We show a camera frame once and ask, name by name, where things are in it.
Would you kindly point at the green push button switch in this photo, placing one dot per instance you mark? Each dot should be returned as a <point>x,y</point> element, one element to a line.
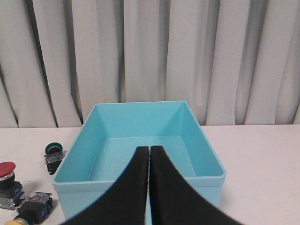
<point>53,156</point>

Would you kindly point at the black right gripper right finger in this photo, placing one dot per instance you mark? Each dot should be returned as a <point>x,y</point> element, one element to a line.
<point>173,201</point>

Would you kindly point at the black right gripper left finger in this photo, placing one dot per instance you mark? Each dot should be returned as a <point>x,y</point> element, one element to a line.
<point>124,203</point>

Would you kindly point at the light blue plastic box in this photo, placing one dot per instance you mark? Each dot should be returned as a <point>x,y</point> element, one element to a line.
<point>115,133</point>

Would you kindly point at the yellow push button switch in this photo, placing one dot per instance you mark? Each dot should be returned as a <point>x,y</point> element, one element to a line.
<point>35,210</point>

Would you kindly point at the red mushroom push button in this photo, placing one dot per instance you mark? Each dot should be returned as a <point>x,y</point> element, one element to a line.
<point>11,191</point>

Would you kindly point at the grey pleated curtain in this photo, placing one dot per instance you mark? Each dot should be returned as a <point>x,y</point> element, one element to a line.
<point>235,62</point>

